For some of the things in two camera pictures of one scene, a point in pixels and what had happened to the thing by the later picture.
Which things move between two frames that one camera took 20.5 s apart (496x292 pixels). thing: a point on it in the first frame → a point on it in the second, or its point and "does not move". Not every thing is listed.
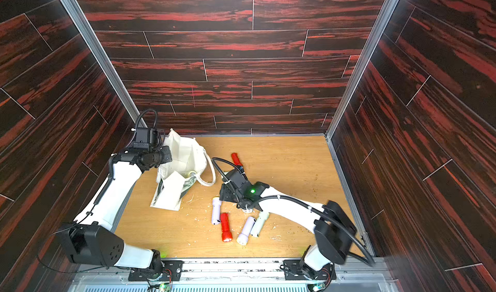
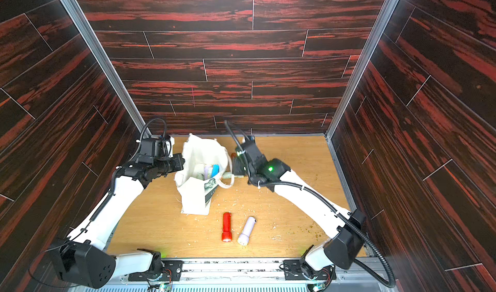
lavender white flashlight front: [243, 238] does not move
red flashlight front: [227, 234] does not move
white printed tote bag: [190, 159] → [196, 194]
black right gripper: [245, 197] → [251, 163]
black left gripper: [168, 157] → [178, 163]
